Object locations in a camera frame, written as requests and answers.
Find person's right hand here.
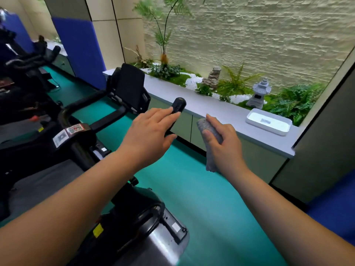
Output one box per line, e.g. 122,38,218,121
202,113,250,180

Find slim green fern plant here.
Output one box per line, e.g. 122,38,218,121
216,62,263,97

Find grey cleaning cloth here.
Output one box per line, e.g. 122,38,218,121
196,118,224,173

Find green moss mat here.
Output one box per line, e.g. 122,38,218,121
130,61,305,126

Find person's left hand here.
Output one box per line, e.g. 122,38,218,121
116,106,181,175

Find dry brown branch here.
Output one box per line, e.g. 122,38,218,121
124,45,148,68

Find variegated leaf plant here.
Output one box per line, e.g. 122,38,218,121
149,63,181,80

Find large bushy fern plant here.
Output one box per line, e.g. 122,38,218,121
263,83,327,127

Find black exercise bike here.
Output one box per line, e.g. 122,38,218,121
5,159,190,266
0,115,53,143

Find black tablet holder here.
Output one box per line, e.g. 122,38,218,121
90,63,152,133

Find grey stacked rock ornament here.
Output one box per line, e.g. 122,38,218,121
202,65,222,91

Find small leafy green plant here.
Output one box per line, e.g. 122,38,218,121
133,58,153,69

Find white plastic tray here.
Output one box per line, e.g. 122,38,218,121
245,108,293,137

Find patch of white pebbles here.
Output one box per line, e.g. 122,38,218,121
184,72,204,91
212,92,252,105

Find person's right forearm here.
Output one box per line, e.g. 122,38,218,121
222,166,355,266

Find grey stone pagoda lantern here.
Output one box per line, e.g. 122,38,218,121
246,77,272,110

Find tall thin stemmed fern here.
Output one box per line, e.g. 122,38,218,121
133,0,195,65

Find long cabinet with grey top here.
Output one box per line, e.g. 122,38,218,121
102,68,304,185

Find blue wall pad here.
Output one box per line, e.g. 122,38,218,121
305,170,355,247
0,12,35,54
51,16,107,91

